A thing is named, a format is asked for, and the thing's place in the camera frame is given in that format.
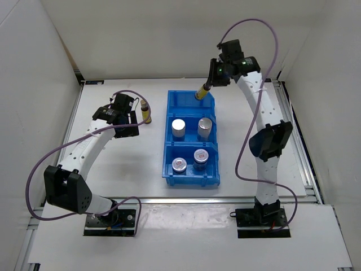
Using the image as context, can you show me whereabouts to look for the yellow cork-top bottle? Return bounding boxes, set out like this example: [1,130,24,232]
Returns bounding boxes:
[195,84,212,100]
[140,99,152,124]

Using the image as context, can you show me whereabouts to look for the tall silver-lid shaker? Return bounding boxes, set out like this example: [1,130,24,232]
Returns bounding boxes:
[197,117,213,142]
[171,119,186,141]

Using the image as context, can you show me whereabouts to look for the short spice jar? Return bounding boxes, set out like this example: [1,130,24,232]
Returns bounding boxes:
[193,148,209,171]
[171,157,187,175]

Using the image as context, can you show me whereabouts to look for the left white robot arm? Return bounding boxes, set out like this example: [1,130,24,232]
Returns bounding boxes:
[44,106,139,226]

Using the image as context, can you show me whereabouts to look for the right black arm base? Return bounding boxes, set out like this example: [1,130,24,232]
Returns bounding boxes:
[229,208,291,239]

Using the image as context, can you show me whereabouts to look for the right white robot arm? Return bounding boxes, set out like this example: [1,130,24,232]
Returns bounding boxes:
[204,57,293,226]

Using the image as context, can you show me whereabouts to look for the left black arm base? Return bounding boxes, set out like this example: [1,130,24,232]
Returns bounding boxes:
[83,201,142,237]

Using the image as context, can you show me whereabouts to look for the blue three-compartment plastic bin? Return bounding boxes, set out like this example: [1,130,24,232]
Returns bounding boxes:
[162,90,221,187]

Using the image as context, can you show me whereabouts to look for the left blue corner label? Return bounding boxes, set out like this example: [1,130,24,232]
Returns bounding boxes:
[85,80,104,85]

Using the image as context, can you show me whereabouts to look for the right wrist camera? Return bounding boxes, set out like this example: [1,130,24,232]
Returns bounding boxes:
[217,40,244,62]

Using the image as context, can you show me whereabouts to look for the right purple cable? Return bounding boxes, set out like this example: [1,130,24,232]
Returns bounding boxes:
[217,19,298,232]

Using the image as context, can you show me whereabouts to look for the front aluminium rail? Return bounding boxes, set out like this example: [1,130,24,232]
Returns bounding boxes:
[50,196,308,204]

